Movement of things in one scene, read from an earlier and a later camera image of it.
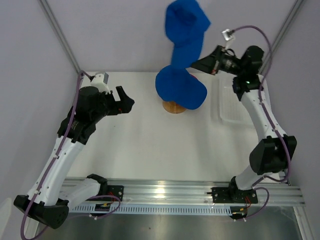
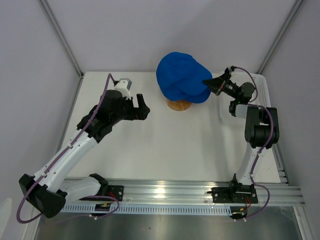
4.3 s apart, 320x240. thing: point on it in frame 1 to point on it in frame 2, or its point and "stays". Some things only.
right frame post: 294,10 stays
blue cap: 185,23 to 181,72
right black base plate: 232,195 stays
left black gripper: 124,106 to 139,113
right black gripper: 209,64 to 217,85
